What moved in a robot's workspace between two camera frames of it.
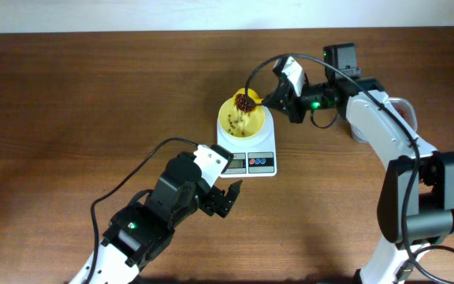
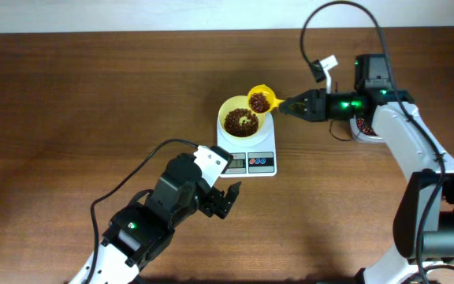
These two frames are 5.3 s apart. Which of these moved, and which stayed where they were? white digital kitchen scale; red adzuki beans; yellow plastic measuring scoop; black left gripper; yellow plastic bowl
Moved: red adzuki beans; yellow plastic measuring scoop
Stayed: yellow plastic bowl; black left gripper; white digital kitchen scale
